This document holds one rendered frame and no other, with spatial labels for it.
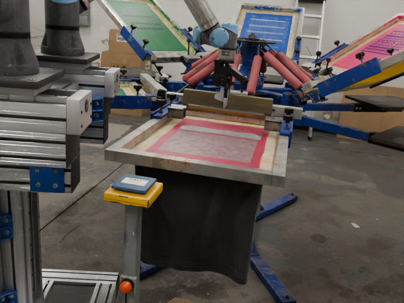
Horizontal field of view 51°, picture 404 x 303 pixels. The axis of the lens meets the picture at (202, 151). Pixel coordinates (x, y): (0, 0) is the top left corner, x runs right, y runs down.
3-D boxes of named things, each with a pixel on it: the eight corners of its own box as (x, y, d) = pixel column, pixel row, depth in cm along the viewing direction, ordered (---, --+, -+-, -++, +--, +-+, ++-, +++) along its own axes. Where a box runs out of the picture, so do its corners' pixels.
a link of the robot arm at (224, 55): (237, 50, 188) (234, 51, 180) (235, 60, 189) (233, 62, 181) (220, 48, 189) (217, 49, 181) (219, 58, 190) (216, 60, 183)
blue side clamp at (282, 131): (290, 148, 174) (292, 131, 172) (277, 146, 175) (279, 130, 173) (291, 130, 202) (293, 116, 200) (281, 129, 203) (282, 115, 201)
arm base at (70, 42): (34, 53, 146) (33, 23, 143) (48, 50, 160) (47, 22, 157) (79, 56, 147) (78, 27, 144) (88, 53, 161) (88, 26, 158)
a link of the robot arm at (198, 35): (199, 25, 171) (225, 27, 174) (192, 24, 181) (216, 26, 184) (198, 45, 173) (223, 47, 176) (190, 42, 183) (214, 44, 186)
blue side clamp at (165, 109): (160, 130, 184) (161, 114, 182) (149, 128, 185) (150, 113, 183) (178, 116, 212) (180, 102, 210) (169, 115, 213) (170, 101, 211)
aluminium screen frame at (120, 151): (283, 188, 129) (285, 176, 128) (104, 160, 139) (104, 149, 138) (289, 127, 202) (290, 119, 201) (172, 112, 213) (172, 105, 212)
